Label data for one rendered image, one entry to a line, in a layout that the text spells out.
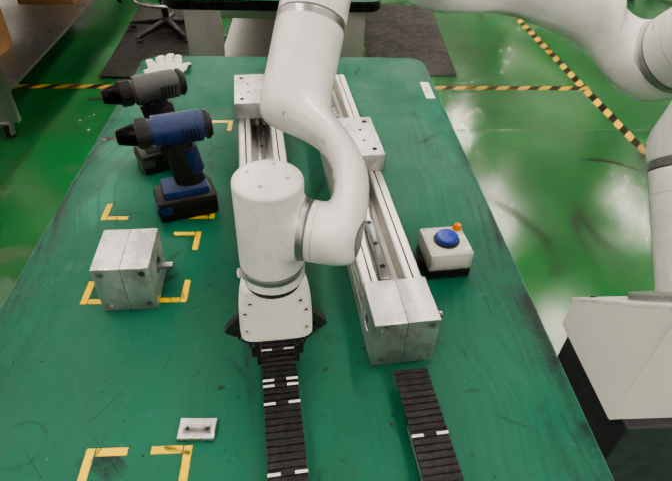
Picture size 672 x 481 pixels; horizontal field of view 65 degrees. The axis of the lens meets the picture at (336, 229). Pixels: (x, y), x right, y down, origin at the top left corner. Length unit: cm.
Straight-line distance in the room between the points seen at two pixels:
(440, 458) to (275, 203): 39
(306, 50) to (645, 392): 64
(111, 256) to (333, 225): 45
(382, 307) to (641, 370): 35
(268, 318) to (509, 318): 43
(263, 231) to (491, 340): 47
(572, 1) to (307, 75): 38
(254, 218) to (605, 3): 55
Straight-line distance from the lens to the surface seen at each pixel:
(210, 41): 261
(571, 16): 84
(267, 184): 60
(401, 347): 83
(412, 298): 82
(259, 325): 75
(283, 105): 65
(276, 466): 73
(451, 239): 97
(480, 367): 89
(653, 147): 89
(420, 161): 131
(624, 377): 85
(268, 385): 80
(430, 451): 75
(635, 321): 81
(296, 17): 69
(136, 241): 95
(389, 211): 100
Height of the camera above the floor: 147
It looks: 40 degrees down
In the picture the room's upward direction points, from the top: 2 degrees clockwise
